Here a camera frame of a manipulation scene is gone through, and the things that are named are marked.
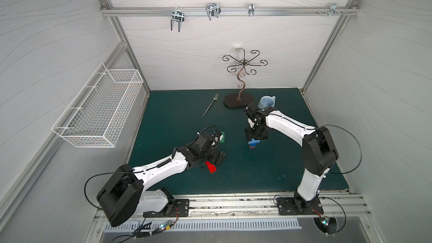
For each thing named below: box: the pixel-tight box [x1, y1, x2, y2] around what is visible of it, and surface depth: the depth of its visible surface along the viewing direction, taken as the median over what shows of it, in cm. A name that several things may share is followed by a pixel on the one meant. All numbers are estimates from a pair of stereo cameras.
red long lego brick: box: [205, 160, 217, 174], surface depth 85 cm
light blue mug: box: [257, 95, 277, 110], surface depth 110 cm
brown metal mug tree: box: [221, 49, 269, 107], surface depth 97 cm
